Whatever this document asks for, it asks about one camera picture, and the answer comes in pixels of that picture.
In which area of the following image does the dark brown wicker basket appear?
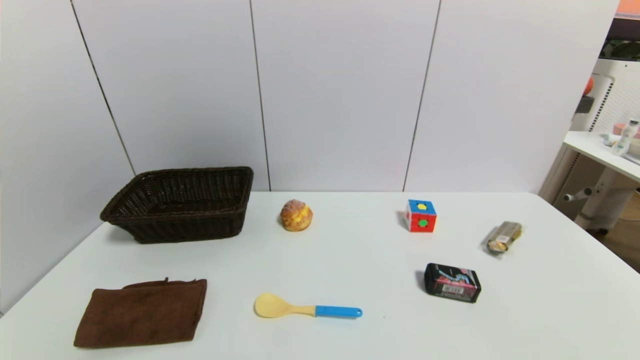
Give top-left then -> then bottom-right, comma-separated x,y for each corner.
99,166 -> 254,245

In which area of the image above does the golden cream puff bread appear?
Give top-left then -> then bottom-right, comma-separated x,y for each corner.
279,199 -> 314,232

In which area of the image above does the colourful puzzle cube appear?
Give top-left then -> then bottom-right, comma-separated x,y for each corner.
404,199 -> 437,233

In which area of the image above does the black pink gum box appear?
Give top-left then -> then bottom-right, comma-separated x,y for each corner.
424,263 -> 482,304

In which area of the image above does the clear wrapped chocolate snack pack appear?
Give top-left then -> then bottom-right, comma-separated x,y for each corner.
487,221 -> 523,254

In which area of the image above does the brown folded cloth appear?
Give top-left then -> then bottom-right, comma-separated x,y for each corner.
73,278 -> 208,349

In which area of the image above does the white pegboard panel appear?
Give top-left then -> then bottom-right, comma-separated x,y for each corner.
571,58 -> 640,134

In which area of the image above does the small white bottle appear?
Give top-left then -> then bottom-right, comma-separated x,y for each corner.
617,119 -> 640,156

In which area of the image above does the yellow spoon with blue handle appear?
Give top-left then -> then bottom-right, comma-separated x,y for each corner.
254,293 -> 363,319

